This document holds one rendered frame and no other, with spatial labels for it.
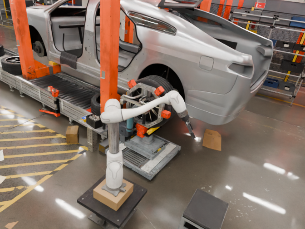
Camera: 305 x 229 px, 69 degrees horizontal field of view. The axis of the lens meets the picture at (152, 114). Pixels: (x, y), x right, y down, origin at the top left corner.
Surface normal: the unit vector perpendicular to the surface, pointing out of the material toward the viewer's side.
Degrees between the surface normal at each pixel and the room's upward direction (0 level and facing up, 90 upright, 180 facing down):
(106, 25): 90
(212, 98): 90
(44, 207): 0
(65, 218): 0
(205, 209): 0
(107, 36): 90
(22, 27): 90
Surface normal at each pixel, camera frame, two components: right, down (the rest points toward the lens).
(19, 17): 0.82, 0.35
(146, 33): -0.53, 0.19
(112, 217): 0.11, -0.87
